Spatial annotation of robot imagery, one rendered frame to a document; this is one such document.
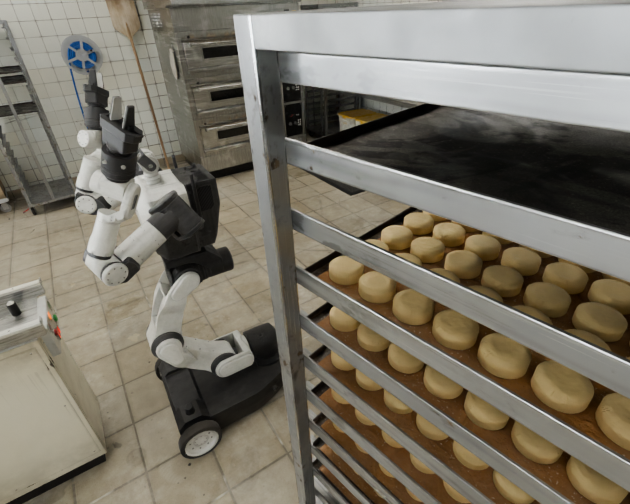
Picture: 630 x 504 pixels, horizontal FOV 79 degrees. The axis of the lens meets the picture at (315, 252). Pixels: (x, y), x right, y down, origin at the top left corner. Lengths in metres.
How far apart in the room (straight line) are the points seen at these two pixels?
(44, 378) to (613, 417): 1.77
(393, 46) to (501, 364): 0.31
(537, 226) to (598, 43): 0.12
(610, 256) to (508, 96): 0.12
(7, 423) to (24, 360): 0.30
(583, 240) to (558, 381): 0.18
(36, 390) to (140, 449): 0.65
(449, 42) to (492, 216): 0.13
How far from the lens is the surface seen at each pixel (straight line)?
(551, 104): 0.29
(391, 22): 0.31
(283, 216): 0.48
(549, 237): 0.32
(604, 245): 0.31
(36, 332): 1.74
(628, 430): 0.44
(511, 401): 0.42
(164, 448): 2.26
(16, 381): 1.86
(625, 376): 0.36
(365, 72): 0.36
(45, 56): 5.58
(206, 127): 4.88
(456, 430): 0.50
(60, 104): 5.63
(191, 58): 4.74
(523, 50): 0.26
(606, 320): 0.55
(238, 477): 2.08
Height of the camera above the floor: 1.82
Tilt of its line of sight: 33 degrees down
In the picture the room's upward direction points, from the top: 3 degrees counter-clockwise
